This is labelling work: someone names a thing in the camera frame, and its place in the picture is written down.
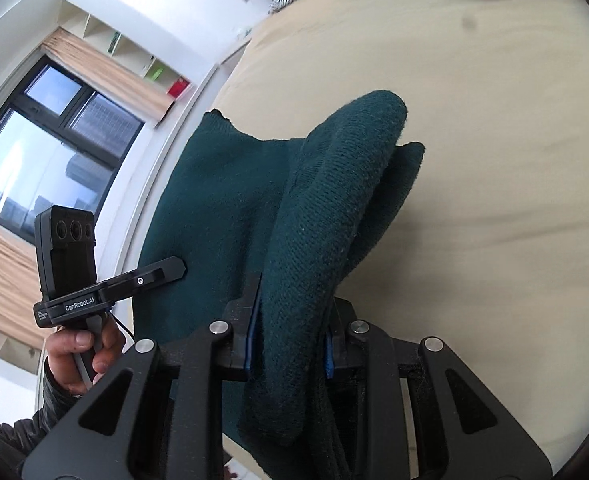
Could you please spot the black framed window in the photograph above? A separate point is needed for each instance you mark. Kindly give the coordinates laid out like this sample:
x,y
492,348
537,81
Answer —
x,y
62,142

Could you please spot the dark green knit sweater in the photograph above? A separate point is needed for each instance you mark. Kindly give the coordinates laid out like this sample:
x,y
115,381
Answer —
x,y
302,212

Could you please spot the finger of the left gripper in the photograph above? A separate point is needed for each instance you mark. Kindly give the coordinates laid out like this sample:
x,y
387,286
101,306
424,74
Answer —
x,y
133,282

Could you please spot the white built-in shelf unit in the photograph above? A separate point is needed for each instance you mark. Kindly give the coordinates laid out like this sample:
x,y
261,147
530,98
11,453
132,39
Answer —
x,y
98,34

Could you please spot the beige curtain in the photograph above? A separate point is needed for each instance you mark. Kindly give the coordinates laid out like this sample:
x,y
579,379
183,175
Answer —
x,y
139,96

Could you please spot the dark green book on shelf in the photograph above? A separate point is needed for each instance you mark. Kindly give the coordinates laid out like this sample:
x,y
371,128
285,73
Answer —
x,y
114,43

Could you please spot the black camera box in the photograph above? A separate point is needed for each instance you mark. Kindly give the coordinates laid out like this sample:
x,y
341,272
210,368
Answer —
x,y
65,243

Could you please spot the black jacket left forearm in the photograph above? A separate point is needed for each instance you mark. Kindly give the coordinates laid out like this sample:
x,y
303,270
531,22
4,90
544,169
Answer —
x,y
18,440

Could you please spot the green item on shelf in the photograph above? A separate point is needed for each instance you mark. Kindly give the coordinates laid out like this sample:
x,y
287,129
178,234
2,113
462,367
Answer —
x,y
155,70

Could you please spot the beige bed mattress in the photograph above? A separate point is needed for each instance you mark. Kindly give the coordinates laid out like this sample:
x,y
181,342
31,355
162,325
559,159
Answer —
x,y
490,252

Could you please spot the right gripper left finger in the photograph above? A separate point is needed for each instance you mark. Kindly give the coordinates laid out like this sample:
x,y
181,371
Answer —
x,y
158,413

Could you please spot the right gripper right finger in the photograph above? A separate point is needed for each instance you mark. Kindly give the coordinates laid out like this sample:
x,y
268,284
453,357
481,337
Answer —
x,y
403,404

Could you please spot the red box on shelf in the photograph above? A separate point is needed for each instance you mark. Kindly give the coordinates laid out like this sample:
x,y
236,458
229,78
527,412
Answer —
x,y
178,87

